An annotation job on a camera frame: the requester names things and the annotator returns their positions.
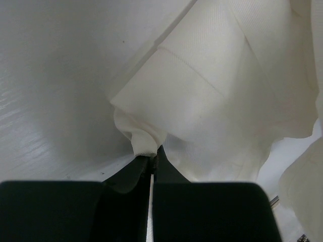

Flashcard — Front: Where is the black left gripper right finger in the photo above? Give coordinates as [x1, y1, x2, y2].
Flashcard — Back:
[152, 147, 282, 241]

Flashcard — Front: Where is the white pleated skirt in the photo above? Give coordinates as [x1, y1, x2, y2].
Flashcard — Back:
[108, 1, 322, 182]

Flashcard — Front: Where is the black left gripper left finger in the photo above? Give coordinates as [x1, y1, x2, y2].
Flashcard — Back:
[1, 156, 151, 241]

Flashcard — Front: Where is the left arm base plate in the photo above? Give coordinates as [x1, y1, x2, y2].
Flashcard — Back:
[270, 196, 279, 208]

